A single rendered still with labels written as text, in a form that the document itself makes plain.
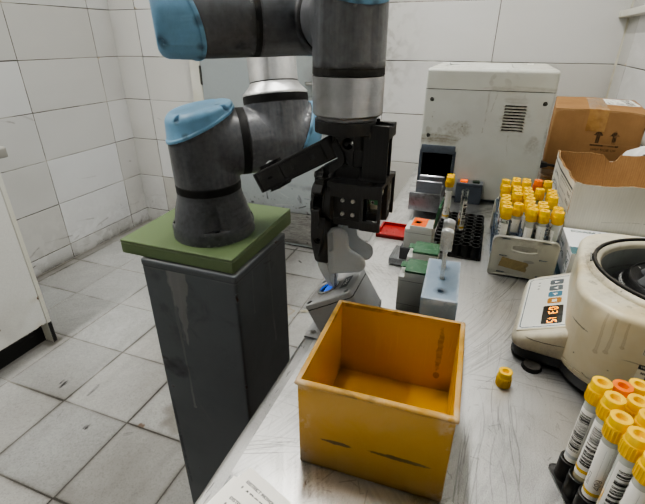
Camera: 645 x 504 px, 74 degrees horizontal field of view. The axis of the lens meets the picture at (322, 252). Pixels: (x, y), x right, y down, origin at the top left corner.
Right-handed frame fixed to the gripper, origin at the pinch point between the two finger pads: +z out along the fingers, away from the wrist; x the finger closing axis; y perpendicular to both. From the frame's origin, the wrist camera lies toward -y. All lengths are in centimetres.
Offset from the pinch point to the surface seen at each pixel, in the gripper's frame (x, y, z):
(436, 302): -4.1, 14.2, -1.7
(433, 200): 44.1, 8.2, 3.1
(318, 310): -3.4, 0.0, 3.2
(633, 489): -20.7, 29.6, -0.3
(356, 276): 0.8, 3.7, -0.2
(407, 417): -20.6, 14.1, -0.9
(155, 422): 37, -78, 96
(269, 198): 187, -107, 63
